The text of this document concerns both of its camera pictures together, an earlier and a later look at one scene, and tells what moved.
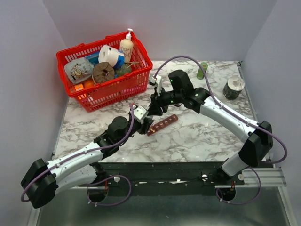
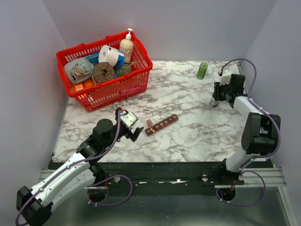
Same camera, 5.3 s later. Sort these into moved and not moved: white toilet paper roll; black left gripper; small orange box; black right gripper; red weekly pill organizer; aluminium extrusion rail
Moved: black left gripper; black right gripper
Not moved: white toilet paper roll; small orange box; aluminium extrusion rail; red weekly pill organizer
